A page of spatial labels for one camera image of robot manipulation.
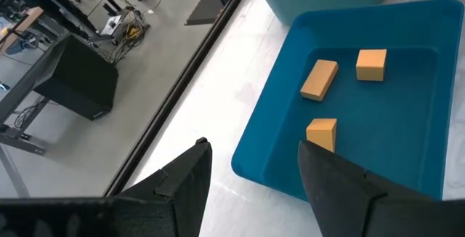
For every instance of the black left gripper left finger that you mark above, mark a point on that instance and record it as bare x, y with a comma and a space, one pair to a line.
174, 200

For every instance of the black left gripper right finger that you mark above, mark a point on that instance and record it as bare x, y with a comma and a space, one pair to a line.
338, 200

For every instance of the long orange wooden block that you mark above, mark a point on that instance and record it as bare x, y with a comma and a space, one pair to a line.
319, 80

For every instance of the small orange cube block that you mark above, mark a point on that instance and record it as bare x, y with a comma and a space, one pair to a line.
371, 66

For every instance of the blue plastic bin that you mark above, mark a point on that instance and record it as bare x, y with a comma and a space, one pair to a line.
381, 128

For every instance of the black box case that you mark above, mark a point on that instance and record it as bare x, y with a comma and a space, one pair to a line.
80, 80

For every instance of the white power strip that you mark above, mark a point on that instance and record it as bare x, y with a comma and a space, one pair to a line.
110, 24

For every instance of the grey metal workbench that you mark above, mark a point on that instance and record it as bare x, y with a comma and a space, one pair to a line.
25, 84

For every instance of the black hazard-striped floor mat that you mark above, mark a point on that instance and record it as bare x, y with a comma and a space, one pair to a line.
207, 8

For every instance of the teal plastic bin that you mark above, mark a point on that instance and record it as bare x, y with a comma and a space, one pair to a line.
319, 0

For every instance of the wooden board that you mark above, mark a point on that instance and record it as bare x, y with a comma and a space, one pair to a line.
22, 26

